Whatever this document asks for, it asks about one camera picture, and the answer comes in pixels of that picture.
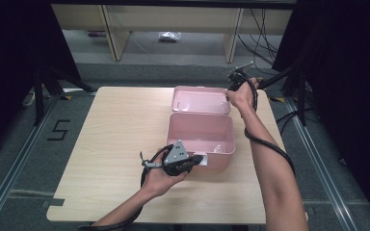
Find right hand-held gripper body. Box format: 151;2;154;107
223;61;256;92

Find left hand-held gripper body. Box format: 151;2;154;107
139;139;195;177

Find pink storage box with lid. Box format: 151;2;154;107
166;85;237;170

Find person's right hand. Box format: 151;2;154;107
225;76;260;112

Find person's left hand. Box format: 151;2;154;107
140;153;191;197

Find black metal stand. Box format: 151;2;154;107
32;64;95;127
257;61;310;127

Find clear plastic bag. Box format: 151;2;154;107
158;31;182;42

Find beige wooden desk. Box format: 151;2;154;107
51;3;295;64

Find black curtain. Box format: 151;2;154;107
0;0;82;160
272;0;370;222

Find black floor cables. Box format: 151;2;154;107
236;9;279;69

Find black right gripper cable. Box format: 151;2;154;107
243;78;297;177

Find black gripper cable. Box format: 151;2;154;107
77;143;175;231
243;78;297;177

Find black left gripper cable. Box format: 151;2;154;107
77;143;175;231

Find aluminium floor rail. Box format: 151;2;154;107
0;95;62;227
283;97;358;231

